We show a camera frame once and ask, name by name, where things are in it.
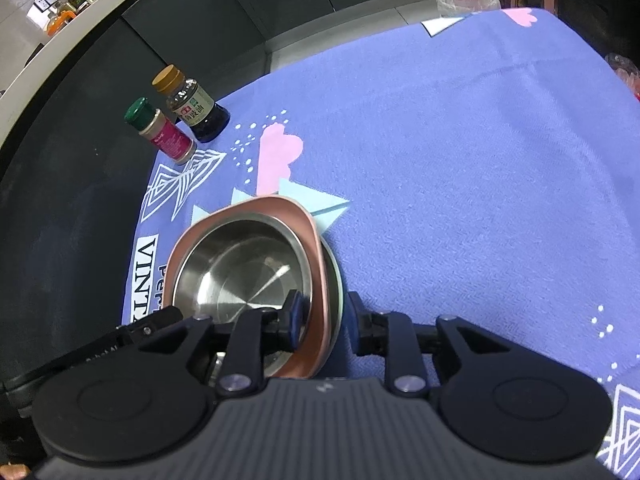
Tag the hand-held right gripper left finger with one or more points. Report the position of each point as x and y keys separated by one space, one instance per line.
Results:
x=300 y=317

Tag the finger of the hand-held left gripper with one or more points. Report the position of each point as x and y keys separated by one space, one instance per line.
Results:
x=150 y=327

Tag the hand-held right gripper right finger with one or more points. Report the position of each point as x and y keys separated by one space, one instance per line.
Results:
x=356 y=320

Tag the green round plate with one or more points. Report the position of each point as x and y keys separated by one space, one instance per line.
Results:
x=337 y=290

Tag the pink square plate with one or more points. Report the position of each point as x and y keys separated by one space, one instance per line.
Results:
x=318 y=260

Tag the stainless steel bowl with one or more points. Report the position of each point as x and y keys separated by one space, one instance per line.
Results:
x=240 y=270

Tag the purple printed tablecloth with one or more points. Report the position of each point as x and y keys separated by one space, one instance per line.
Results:
x=450 y=160

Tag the green-capped spice bottle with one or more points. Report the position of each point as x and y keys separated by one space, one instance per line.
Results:
x=167 y=140

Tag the yellow-capped soy sauce bottle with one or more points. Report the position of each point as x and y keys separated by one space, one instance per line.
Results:
x=195 y=110

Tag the white kitchen countertop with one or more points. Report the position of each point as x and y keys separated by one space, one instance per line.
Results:
x=50 y=55

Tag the white bin with bag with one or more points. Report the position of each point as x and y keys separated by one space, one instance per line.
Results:
x=465 y=0

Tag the clear plastic bag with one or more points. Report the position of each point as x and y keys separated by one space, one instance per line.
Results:
x=624 y=72

